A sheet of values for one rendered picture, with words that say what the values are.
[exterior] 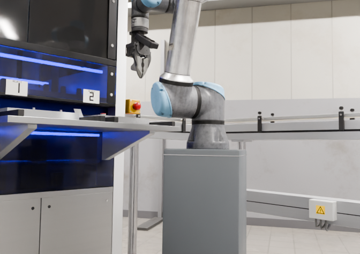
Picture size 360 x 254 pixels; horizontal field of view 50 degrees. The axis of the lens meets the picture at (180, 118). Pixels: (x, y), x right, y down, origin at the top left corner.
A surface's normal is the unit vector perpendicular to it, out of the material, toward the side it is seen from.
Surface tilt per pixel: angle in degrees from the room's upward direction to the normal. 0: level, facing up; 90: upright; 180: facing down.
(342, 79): 90
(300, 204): 90
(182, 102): 105
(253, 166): 90
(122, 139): 90
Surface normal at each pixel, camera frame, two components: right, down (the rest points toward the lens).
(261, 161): -0.26, -0.07
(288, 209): -0.71, -0.06
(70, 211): 0.71, -0.04
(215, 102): 0.44, -0.06
